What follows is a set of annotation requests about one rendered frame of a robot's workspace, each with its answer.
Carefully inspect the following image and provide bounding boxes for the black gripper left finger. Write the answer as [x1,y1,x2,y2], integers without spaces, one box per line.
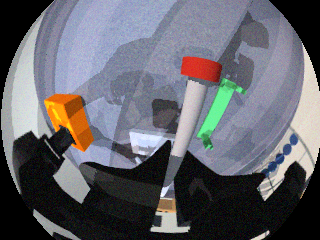
[79,140,172,227]

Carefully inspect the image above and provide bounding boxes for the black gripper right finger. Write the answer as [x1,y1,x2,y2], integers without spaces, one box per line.
[173,149,265,228]

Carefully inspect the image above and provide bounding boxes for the white pin with red cap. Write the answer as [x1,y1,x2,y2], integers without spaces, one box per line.
[160,56,223,197]

